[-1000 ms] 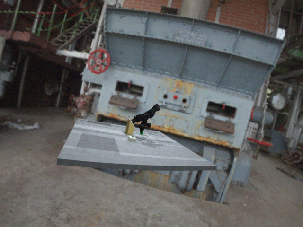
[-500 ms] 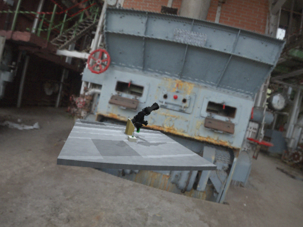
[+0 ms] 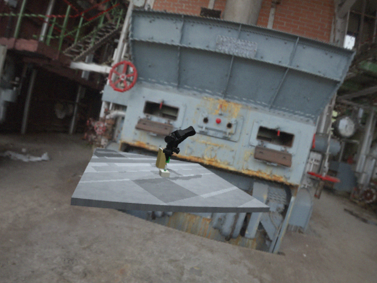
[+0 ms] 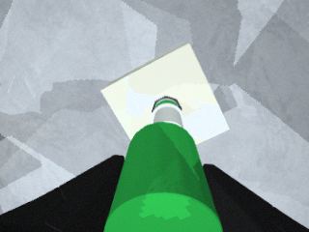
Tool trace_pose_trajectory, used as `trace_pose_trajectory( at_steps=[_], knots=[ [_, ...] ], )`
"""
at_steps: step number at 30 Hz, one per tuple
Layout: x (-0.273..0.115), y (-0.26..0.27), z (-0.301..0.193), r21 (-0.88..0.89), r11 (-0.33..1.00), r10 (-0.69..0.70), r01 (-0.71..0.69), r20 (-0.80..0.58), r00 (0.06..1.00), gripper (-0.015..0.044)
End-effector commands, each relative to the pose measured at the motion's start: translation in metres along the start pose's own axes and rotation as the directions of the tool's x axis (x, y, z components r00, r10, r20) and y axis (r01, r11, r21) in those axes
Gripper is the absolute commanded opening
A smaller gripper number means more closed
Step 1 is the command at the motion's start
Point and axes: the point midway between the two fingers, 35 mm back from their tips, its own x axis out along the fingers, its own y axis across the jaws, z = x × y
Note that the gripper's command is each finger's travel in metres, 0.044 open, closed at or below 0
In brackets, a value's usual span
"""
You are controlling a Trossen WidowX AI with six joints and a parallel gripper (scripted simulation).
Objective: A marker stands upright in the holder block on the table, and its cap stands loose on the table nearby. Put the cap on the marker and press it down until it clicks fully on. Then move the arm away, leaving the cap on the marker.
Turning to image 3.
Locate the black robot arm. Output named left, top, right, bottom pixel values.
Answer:
left=164, top=126, right=196, bottom=154

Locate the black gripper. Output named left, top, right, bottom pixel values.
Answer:
left=163, top=143, right=175, bottom=161

